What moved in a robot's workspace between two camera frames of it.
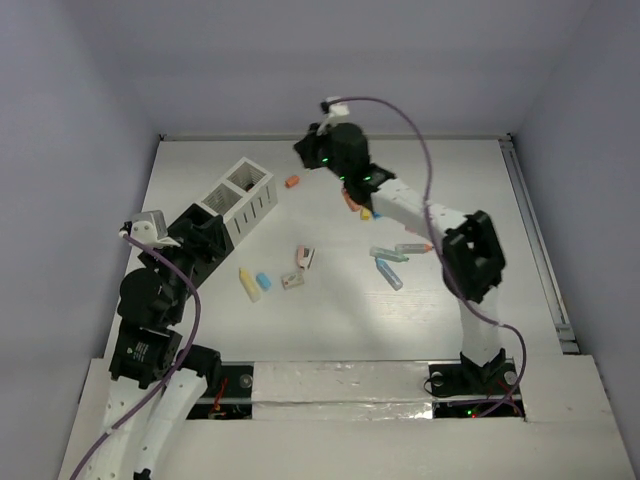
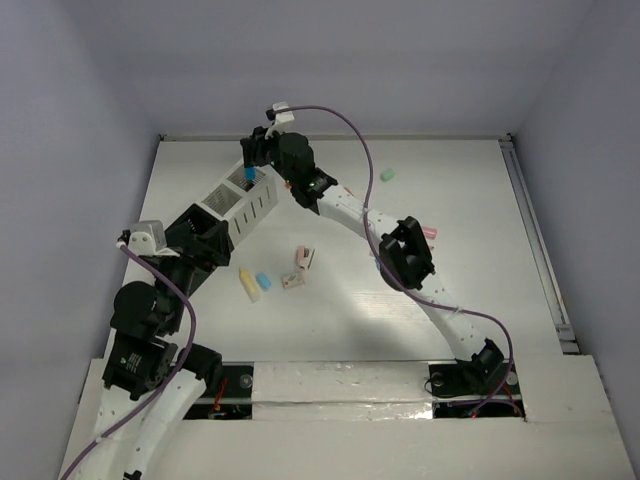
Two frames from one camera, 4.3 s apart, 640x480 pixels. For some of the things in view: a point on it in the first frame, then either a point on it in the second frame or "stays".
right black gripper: (309, 146) → (255, 145)
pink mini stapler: (305, 255) stays
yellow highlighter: (250, 285) stays
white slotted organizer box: (247, 192) stays
